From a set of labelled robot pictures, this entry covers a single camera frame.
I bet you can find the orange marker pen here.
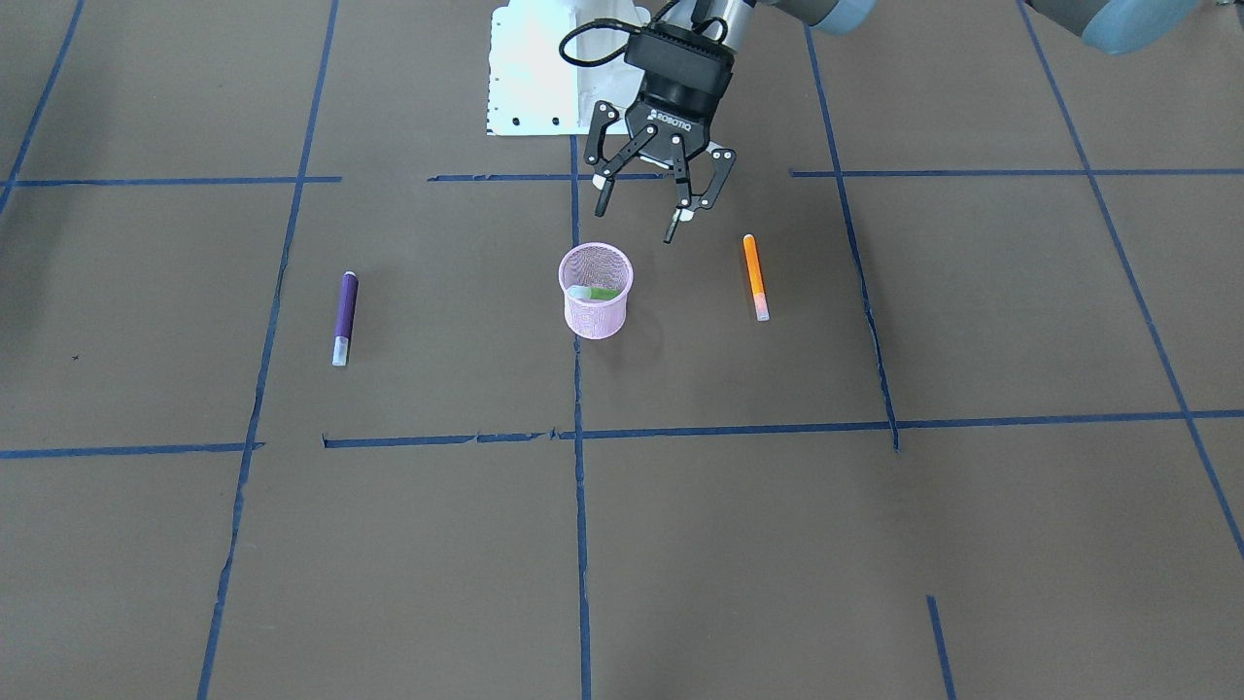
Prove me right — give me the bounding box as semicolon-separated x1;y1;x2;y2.
741;233;773;322

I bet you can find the green marker pen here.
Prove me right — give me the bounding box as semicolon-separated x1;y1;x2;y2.
565;285;622;302

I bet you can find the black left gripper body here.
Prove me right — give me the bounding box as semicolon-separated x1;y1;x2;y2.
623;22;735;157

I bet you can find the purple marker pen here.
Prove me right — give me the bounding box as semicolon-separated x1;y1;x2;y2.
330;270;360;368

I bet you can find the pink mesh pen holder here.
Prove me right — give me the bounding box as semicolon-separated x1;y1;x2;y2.
557;242;634;339

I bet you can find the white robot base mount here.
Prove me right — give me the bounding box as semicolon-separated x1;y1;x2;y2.
486;1;651;137

